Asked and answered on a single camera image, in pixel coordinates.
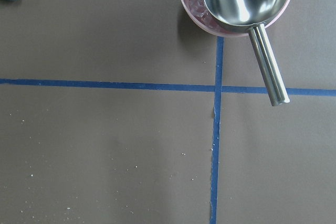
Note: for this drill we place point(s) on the pink bowl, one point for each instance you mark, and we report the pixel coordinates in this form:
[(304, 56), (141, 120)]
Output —
[(197, 13)]

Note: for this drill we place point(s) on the metal scoop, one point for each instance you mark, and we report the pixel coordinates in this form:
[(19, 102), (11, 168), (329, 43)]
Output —
[(251, 17)]

